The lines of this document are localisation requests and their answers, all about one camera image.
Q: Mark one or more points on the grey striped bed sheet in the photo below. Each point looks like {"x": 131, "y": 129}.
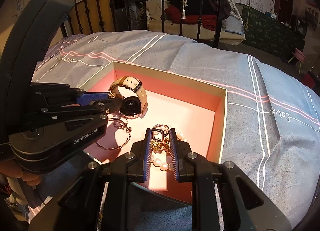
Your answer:
{"x": 272, "y": 125}

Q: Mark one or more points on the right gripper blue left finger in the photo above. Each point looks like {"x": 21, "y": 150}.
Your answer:
{"x": 147, "y": 154}

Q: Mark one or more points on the white wicker hanging chair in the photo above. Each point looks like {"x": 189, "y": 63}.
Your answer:
{"x": 232, "y": 30}

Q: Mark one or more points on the left hand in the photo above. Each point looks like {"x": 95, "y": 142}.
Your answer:
{"x": 12, "y": 169}

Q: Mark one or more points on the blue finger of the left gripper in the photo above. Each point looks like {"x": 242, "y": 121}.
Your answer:
{"x": 87, "y": 97}

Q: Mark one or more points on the pale open cardboard box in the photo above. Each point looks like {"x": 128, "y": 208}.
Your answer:
{"x": 195, "y": 109}

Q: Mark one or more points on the tan strap wristwatch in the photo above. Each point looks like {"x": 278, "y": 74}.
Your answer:
{"x": 134, "y": 105}

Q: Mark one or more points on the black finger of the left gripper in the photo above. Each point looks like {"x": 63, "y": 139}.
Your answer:
{"x": 105, "y": 106}

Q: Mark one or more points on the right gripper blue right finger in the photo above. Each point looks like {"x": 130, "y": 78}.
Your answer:
{"x": 174, "y": 153}

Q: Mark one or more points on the thin bangle with gold charm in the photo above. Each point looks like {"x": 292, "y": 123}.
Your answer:
{"x": 118, "y": 134}

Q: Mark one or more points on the pink small stool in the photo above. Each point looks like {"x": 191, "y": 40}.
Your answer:
{"x": 297, "y": 54}

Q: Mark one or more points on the red cloth on chair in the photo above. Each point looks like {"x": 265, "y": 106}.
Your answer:
{"x": 174, "y": 16}

